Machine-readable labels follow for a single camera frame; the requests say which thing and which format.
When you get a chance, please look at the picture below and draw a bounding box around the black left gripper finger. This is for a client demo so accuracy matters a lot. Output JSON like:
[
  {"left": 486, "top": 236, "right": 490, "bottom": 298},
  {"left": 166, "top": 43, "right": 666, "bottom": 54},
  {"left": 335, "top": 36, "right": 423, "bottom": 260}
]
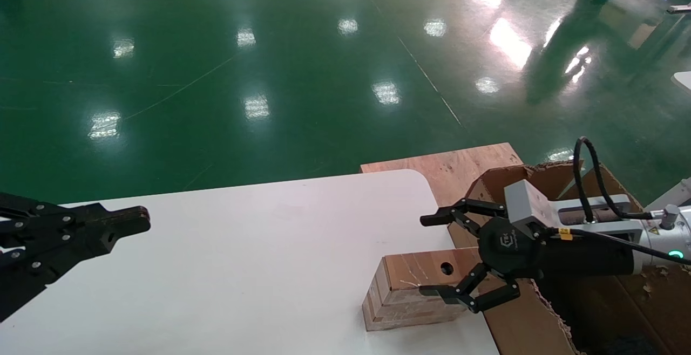
[
  {"left": 0, "top": 220, "right": 151, "bottom": 320},
  {"left": 0, "top": 192, "right": 151, "bottom": 248}
]

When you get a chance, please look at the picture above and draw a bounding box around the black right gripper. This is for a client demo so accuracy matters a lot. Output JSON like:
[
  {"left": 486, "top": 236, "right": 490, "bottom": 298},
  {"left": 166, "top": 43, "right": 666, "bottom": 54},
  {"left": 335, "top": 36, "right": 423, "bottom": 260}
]
[{"left": 418, "top": 199, "right": 635, "bottom": 313}]

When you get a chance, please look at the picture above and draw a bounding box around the small brown taped box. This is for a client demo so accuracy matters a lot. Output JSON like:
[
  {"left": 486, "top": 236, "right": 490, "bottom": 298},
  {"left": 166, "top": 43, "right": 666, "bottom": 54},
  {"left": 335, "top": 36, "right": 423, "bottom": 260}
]
[{"left": 362, "top": 247, "right": 486, "bottom": 331}]

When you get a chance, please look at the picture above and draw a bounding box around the big open cardboard box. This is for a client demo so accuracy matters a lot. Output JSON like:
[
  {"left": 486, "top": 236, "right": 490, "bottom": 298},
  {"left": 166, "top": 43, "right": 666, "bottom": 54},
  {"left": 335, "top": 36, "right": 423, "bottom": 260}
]
[{"left": 448, "top": 160, "right": 691, "bottom": 355}]

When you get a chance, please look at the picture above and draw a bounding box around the wooden board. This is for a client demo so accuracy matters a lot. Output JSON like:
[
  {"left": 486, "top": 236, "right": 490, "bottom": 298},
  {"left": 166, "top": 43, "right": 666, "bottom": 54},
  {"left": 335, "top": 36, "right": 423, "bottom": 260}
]
[{"left": 361, "top": 142, "right": 524, "bottom": 223}]

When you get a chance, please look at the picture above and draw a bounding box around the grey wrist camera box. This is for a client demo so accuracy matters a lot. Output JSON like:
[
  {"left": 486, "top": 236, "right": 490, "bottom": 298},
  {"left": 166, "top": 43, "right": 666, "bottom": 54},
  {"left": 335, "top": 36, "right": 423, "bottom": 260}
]
[{"left": 504, "top": 180, "right": 646, "bottom": 237}]

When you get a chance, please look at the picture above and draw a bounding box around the thin black looped cable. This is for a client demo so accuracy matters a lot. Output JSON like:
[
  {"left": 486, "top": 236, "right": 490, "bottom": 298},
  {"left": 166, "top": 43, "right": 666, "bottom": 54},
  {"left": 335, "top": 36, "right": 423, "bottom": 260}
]
[{"left": 573, "top": 136, "right": 656, "bottom": 223}]

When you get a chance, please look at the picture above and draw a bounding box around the thick black cable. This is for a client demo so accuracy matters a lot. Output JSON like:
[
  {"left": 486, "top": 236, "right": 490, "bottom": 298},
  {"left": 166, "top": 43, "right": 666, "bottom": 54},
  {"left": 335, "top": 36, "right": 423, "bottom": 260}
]
[{"left": 545, "top": 227, "right": 691, "bottom": 267}]

